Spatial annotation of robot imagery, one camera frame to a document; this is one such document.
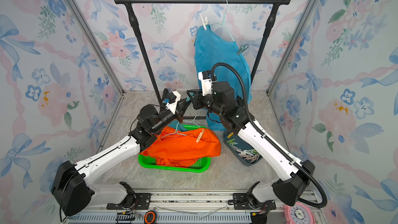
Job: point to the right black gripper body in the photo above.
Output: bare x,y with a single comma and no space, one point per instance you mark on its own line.
203,101

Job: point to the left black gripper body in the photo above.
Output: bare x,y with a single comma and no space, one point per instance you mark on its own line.
178,113

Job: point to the beige clothespin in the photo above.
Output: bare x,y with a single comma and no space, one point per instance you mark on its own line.
200,135

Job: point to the orange t-shirt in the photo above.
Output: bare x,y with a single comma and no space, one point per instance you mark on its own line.
184,151

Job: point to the teal t-shirt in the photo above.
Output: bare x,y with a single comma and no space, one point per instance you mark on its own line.
211,49

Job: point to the teal clothespin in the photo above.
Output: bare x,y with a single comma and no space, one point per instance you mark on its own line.
242,49

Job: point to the dark teal clothespin bin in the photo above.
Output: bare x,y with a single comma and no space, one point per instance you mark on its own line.
243,151

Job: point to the white clothespin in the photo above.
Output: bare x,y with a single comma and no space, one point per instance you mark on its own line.
204,21

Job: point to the light teal wire hanger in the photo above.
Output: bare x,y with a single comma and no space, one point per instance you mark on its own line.
219,27

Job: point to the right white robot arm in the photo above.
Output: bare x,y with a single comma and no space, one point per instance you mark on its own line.
294,174

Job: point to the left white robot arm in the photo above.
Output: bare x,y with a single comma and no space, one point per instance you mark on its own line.
74,188

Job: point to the green plastic tray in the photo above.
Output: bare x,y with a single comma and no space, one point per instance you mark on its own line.
200,166

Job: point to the black clothes rack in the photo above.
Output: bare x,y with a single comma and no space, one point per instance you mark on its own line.
136,28

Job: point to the pink round object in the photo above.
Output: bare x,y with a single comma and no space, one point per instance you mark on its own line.
298,214

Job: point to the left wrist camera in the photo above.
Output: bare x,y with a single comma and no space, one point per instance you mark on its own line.
170,100

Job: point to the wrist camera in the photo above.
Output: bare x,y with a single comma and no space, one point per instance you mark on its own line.
170,100
206,82

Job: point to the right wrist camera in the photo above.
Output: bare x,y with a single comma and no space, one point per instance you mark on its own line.
206,82

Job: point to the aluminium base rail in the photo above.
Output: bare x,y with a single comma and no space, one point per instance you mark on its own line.
175,206

